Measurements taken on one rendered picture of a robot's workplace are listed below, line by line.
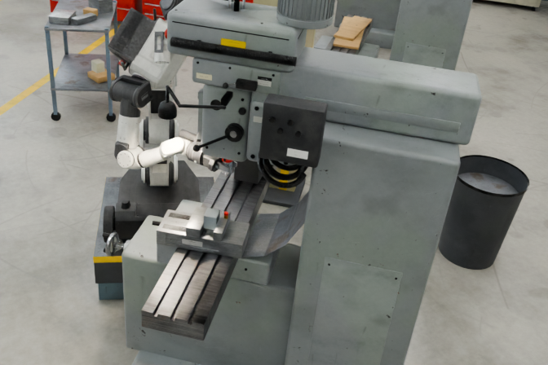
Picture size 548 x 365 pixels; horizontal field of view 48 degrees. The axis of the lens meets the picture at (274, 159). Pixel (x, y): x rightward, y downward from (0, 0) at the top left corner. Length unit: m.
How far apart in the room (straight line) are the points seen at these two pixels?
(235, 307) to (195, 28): 1.25
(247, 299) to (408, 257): 0.76
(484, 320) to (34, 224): 2.91
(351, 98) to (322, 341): 1.08
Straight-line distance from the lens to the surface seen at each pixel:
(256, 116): 2.29
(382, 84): 2.18
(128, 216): 3.36
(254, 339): 2.91
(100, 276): 3.51
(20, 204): 4.60
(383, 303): 2.54
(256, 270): 2.62
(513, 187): 4.33
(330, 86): 2.20
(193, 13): 2.23
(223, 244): 2.45
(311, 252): 2.43
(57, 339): 3.58
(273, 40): 2.15
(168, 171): 3.41
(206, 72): 2.27
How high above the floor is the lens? 2.57
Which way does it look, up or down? 30 degrees down
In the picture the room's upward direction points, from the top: 6 degrees clockwise
